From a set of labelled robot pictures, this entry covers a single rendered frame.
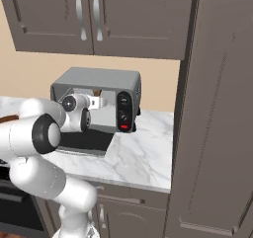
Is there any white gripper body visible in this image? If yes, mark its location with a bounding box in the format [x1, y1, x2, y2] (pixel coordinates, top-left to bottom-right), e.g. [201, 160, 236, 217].
[97, 95, 109, 110]

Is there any black toaster oven knob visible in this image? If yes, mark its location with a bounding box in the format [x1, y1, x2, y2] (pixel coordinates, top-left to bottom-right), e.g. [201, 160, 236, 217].
[119, 112, 130, 123]
[119, 95, 130, 107]

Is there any grey toaster oven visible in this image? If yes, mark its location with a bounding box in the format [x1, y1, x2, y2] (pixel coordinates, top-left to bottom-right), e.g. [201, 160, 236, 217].
[49, 66, 142, 134]

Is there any dark toaster oven door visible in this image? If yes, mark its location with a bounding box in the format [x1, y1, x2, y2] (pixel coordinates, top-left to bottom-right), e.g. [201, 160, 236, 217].
[53, 129, 116, 158]

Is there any brown bowl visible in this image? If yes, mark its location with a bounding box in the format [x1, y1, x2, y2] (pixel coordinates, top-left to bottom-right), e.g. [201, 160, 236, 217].
[0, 114, 20, 124]

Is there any black oven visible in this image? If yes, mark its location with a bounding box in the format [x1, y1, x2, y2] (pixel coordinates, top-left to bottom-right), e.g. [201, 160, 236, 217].
[0, 158, 46, 234]

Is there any grey-brown upper cupboard door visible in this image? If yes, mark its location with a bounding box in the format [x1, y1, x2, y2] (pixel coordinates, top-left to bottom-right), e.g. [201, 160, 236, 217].
[86, 0, 196, 61]
[0, 0, 95, 56]

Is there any grey-brown cupboard door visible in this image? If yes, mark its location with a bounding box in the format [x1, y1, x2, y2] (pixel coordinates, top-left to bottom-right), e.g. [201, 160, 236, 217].
[0, 0, 95, 56]
[92, 198, 168, 238]
[86, 0, 196, 61]

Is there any grey-brown drawer front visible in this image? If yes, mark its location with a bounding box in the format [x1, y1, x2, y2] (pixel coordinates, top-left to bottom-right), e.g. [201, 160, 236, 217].
[94, 181, 170, 212]

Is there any tall grey-brown cupboard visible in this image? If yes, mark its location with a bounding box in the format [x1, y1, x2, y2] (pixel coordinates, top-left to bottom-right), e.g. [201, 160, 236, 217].
[163, 0, 253, 238]

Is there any grey-brown lower cupboard door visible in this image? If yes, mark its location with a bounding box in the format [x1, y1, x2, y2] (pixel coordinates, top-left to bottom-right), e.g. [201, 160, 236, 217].
[92, 198, 168, 238]

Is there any silver cupboard handle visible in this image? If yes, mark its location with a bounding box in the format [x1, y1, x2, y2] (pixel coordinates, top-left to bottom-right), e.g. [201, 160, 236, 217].
[75, 0, 88, 41]
[98, 203, 108, 230]
[92, 0, 104, 42]

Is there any dark drawer handle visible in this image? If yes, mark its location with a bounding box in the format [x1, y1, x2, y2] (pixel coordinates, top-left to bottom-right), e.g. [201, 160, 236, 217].
[97, 194, 146, 205]

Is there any silver lower cupboard handle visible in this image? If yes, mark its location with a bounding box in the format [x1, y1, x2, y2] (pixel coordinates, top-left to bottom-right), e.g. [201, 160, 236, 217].
[98, 203, 108, 230]

